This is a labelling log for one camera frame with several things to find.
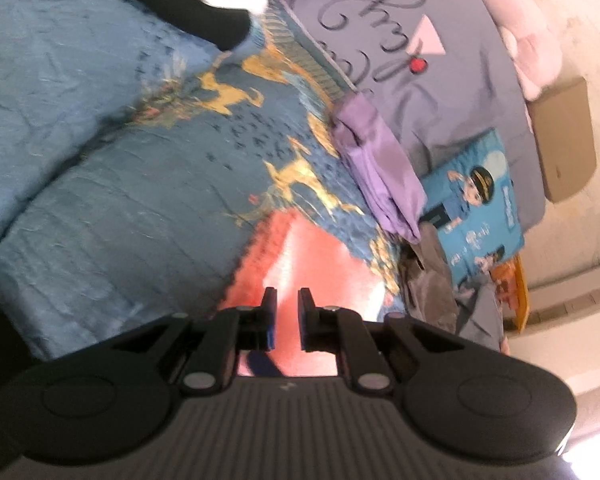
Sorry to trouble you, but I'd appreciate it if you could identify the pink plush toy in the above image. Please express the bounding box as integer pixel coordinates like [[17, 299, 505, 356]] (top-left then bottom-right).
[[452, 0, 567, 102]]

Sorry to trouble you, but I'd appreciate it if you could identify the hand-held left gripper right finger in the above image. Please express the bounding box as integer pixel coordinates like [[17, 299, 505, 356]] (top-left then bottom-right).
[[298, 287, 463, 395]]

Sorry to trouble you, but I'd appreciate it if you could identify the grey-blue script print bedsheet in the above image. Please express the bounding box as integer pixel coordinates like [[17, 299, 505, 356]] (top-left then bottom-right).
[[274, 0, 547, 233]]

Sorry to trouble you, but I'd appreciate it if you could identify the grey-blue duvet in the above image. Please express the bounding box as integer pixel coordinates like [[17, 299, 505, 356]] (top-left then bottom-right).
[[454, 282, 507, 357]]

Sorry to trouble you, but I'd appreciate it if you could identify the black clothing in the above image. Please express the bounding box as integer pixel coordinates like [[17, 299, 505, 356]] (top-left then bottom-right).
[[86, 0, 252, 52]]

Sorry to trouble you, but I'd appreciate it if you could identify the beige headboard cushion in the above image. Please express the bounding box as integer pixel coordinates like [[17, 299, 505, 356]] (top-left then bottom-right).
[[526, 76, 597, 205]]

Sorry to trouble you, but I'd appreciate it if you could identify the orange bag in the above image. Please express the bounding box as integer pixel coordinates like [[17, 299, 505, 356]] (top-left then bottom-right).
[[489, 259, 518, 306]]

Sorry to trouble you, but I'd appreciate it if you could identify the pink fleece towel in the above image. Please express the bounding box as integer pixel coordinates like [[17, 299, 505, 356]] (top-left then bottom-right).
[[220, 209, 397, 379]]

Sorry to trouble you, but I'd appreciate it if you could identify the dark grey garment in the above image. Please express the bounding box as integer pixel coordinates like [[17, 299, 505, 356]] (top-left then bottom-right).
[[399, 221, 462, 335]]

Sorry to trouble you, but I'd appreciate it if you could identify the blue cartoon print cushion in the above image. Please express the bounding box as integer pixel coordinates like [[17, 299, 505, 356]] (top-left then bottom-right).
[[419, 127, 527, 288]]

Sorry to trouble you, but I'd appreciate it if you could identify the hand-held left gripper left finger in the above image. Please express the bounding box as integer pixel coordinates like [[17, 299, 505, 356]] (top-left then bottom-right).
[[110, 287, 279, 397]]

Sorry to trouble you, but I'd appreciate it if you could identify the folded purple cloth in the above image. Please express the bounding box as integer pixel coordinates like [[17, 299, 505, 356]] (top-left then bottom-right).
[[331, 91, 427, 244]]

